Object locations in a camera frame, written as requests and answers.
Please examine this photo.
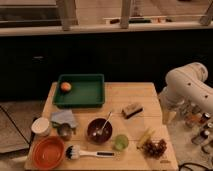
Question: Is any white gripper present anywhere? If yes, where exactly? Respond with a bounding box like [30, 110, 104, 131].
[161, 101, 177, 125]

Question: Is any wooden eraser with black felt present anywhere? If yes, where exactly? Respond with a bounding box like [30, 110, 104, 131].
[122, 103, 143, 119]

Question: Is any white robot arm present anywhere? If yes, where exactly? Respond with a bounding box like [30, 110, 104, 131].
[158, 62, 213, 124]

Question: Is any green plastic tray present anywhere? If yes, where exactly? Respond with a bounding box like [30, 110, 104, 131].
[52, 74, 105, 108]

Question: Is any yellow banana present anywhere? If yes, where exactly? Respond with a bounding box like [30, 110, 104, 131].
[137, 129, 155, 149]

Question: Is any bunch of dark grapes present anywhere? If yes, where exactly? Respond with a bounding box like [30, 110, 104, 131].
[143, 139, 167, 158]

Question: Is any wooden cutting board table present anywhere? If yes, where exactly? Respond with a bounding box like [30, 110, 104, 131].
[24, 82, 180, 171]

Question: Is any green plastic cup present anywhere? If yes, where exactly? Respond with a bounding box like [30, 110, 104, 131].
[114, 134, 129, 151]

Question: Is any dark brown bowl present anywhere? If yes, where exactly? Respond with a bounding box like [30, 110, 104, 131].
[87, 118, 113, 144]

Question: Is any metal spoon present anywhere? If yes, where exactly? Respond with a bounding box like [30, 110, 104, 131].
[92, 111, 113, 136]

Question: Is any blue-grey cloth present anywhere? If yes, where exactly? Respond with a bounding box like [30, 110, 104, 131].
[51, 110, 78, 128]

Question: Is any white dish brush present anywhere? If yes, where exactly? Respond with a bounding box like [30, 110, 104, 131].
[66, 145, 115, 160]

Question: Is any orange fruit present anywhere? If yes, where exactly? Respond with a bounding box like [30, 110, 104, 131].
[60, 82, 72, 92]

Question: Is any small metal cup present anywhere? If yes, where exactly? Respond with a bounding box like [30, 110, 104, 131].
[57, 123, 72, 141]

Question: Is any orange plastic bowl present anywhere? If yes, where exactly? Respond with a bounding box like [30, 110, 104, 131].
[32, 136, 65, 170]

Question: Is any white paper cup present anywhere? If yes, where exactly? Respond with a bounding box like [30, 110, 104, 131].
[31, 117, 51, 136]

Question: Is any black cable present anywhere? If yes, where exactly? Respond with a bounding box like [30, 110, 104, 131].
[178, 162, 211, 171]

